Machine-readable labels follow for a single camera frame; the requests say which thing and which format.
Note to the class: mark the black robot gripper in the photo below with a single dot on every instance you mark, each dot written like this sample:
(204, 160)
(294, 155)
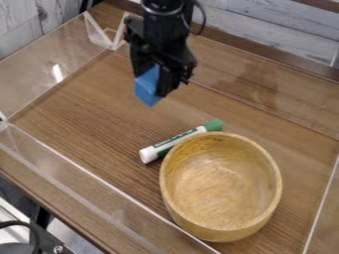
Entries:
(157, 42)

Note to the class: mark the blue rectangular block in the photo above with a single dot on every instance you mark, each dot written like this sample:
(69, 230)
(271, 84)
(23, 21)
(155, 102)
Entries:
(145, 86)

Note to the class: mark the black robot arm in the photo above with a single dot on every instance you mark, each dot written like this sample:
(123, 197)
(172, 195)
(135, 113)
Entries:
(165, 5)

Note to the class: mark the brown wooden bowl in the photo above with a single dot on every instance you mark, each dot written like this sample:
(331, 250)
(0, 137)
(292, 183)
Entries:
(220, 185)

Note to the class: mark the green and white marker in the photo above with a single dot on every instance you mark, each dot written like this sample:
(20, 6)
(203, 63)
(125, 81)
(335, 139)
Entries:
(157, 150)

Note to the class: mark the clear acrylic corner bracket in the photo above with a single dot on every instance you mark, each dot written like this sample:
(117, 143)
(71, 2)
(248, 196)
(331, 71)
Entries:
(104, 37)

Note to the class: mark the clear acrylic barrier wall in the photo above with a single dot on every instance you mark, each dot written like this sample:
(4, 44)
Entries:
(119, 224)

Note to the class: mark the black metal mount base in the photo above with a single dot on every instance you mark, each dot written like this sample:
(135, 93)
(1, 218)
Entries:
(19, 240)

